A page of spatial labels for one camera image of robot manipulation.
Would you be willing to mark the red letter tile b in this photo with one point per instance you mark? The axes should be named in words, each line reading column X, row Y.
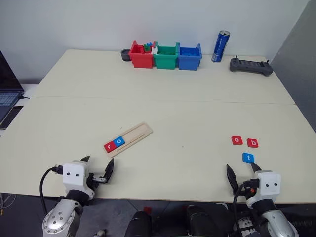
column 252, row 142

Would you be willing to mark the white plastic piece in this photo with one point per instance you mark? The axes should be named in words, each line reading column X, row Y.
column 154, row 52

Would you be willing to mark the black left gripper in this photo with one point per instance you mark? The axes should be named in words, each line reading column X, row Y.
column 90, row 180

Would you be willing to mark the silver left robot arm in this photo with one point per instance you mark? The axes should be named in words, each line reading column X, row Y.
column 61, row 217

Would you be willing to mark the red letter tile r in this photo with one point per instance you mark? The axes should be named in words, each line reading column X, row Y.
column 109, row 146

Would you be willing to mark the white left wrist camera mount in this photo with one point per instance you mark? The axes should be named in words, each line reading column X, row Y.
column 72, row 172

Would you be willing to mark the black smartphone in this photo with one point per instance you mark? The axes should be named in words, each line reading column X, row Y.
column 11, row 116

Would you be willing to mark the green toy brick stack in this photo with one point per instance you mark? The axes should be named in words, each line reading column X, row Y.
column 147, row 48

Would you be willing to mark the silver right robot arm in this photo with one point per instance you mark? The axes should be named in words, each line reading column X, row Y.
column 276, row 222

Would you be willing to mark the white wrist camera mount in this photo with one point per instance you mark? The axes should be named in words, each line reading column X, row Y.
column 269, row 184
column 72, row 172

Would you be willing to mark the wooden letter tray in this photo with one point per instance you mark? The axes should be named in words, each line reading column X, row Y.
column 138, row 132

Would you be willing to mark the grey remote controller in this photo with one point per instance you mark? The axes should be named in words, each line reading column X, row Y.
column 250, row 66

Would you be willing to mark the black round container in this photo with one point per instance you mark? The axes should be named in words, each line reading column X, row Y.
column 125, row 55

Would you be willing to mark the blue letter tile t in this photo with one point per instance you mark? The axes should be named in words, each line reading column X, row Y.
column 248, row 157

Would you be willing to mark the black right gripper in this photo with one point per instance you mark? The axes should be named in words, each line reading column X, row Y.
column 250, row 185

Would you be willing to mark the dark rounded shape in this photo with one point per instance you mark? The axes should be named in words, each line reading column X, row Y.
column 198, row 219
column 138, row 224

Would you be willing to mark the blue drink can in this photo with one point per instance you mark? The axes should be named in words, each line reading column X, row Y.
column 220, row 47

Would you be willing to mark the red letter tile o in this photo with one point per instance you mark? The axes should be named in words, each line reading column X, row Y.
column 236, row 140

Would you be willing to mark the dark laptop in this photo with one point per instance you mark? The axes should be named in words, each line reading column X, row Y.
column 7, row 96

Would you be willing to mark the blue letter tile o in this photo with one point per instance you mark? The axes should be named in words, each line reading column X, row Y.
column 119, row 141

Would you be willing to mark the green plastic bin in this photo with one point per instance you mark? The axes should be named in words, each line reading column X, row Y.
column 165, row 61

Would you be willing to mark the small grey floor object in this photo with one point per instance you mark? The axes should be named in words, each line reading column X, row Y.
column 100, row 233

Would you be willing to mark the small red floor object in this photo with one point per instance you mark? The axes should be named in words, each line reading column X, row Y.
column 148, row 210

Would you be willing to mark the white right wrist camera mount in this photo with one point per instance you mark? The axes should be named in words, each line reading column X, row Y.
column 269, row 184

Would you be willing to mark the blue plastic bin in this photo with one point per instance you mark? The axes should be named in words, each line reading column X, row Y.
column 188, row 63

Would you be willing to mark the red plastic bin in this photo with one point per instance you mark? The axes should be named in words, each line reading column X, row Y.
column 140, row 60

